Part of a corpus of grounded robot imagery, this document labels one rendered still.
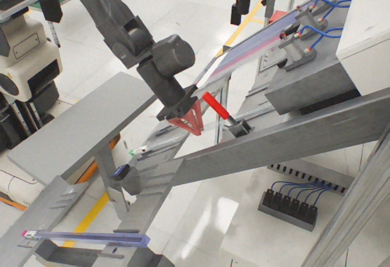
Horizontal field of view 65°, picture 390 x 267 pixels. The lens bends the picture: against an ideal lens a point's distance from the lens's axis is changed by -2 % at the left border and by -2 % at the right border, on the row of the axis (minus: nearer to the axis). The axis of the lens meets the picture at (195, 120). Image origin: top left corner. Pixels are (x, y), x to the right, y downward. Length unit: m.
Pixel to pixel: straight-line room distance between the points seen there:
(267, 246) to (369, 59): 0.63
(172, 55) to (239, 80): 1.85
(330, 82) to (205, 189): 1.34
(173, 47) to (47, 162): 0.73
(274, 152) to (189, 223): 1.15
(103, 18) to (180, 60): 0.17
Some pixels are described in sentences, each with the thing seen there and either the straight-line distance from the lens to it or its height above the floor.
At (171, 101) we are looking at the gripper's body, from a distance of 0.67.
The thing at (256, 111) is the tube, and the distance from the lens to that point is 0.61.
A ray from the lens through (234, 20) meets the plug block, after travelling 0.74.
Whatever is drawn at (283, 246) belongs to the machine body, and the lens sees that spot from 0.94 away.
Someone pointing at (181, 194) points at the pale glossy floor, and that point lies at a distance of 1.72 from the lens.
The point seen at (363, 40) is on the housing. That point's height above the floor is 1.27.
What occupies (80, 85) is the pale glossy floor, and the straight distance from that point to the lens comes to 2.51.
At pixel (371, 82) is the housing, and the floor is 1.22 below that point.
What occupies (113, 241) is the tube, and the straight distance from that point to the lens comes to 0.50.
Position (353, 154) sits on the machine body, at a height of 0.62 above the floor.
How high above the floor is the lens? 1.45
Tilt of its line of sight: 44 degrees down
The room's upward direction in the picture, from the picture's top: straight up
